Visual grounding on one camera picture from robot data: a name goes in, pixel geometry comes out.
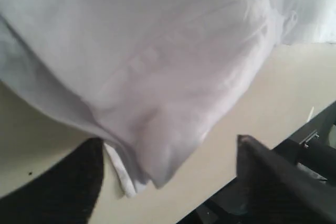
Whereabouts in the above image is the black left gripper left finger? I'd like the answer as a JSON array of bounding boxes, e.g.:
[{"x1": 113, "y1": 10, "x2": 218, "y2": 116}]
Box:
[{"x1": 1, "y1": 138, "x2": 104, "y2": 223}]

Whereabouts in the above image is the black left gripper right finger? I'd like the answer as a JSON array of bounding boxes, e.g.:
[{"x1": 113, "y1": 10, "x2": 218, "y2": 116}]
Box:
[{"x1": 237, "y1": 135, "x2": 335, "y2": 223}]

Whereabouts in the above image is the white t-shirt with red lettering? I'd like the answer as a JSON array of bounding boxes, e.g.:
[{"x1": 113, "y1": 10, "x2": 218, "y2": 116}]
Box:
[{"x1": 1, "y1": 0, "x2": 335, "y2": 197}]

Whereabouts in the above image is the dark table frame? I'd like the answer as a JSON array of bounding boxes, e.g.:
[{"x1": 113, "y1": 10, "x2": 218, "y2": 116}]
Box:
[{"x1": 181, "y1": 104, "x2": 335, "y2": 223}]

